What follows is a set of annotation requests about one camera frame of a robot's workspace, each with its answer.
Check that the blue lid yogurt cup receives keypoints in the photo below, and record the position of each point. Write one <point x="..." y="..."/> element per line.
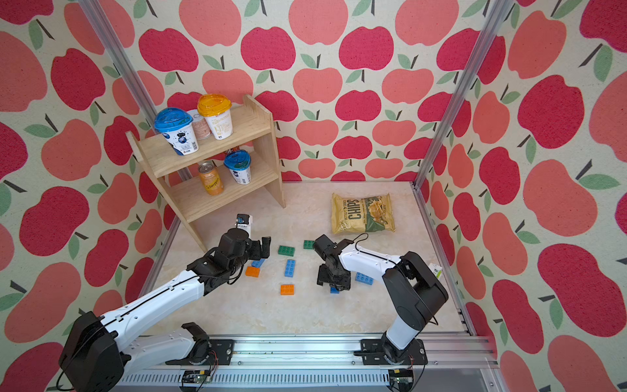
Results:
<point x="175" y="125"/>
<point x="239" y="165"/>

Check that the pink yogurt cup behind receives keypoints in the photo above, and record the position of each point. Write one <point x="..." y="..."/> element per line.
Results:
<point x="201" y="129"/>

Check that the aluminium front rail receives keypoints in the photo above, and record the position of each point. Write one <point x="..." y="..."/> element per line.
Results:
<point x="341" y="362"/>

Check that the right aluminium corner post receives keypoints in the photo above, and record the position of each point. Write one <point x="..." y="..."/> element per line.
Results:
<point x="468" y="77"/>

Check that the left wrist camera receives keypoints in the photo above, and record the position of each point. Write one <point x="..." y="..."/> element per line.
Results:
<point x="243" y="222"/>

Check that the orange square lego brick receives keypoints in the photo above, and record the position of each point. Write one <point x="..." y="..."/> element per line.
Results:
<point x="287" y="290"/>

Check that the yellow chips bag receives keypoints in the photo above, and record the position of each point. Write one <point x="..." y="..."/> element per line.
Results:
<point x="366" y="215"/>

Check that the aluminium corner post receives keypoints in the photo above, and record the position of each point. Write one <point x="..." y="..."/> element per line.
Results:
<point x="468" y="77"/>
<point x="134" y="92"/>

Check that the small green white carton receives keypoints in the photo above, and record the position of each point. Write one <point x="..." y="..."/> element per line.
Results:
<point x="436" y="270"/>

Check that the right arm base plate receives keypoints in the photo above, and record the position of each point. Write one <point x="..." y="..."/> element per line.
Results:
<point x="381" y="352"/>

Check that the orange soda can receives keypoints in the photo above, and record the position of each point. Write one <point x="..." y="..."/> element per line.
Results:
<point x="210" y="178"/>

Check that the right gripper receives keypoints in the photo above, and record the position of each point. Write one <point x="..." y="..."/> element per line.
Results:
<point x="342" y="283"/>

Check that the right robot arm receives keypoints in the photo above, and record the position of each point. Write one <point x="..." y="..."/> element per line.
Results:
<point x="415" y="291"/>

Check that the orange lego brick left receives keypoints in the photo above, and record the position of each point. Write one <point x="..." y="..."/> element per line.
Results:
<point x="252" y="271"/>

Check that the blue lid yogurt cup upper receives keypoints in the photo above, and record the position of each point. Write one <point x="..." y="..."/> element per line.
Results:
<point x="175" y="125"/>

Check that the orange lid yogurt cup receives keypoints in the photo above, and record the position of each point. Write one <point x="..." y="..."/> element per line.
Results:
<point x="215" y="109"/>

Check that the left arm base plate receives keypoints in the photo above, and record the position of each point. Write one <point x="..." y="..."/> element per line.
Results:
<point x="208" y="353"/>

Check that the blue lid yogurt cup lower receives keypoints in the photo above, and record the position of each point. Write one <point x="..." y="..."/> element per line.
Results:
<point x="239" y="165"/>

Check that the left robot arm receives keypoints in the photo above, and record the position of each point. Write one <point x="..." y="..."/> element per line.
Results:
<point x="102" y="349"/>

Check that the wooden two-tier shelf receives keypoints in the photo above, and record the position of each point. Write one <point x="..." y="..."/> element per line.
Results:
<point x="252" y="122"/>

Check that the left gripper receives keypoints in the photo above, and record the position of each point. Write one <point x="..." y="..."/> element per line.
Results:
<point x="259" y="252"/>

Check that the left aluminium corner post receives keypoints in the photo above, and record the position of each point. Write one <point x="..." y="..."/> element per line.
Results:
<point x="134" y="92"/>

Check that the green lego brick left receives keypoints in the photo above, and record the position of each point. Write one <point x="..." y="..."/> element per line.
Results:
<point x="286" y="251"/>

